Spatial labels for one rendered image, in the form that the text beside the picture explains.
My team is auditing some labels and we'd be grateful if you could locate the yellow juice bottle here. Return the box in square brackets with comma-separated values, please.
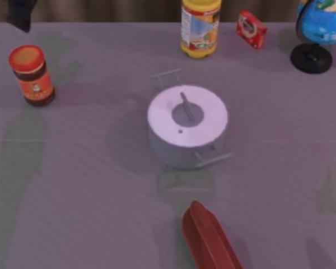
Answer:
[180, 0, 222, 60]

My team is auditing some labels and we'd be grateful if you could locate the dark red elongated object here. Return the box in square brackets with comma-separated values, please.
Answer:
[181, 200, 243, 269]

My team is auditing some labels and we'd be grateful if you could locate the red-lidded sauce jar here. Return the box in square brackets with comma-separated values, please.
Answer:
[8, 44, 56, 108]

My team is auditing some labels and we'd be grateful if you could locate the grey metal kitchen pot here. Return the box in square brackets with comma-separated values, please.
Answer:
[147, 67, 232, 170]

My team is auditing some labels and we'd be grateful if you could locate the small red box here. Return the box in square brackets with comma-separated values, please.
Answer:
[235, 10, 268, 50]

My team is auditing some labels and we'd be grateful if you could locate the blue globe on black stand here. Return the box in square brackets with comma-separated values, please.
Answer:
[290, 0, 336, 75]

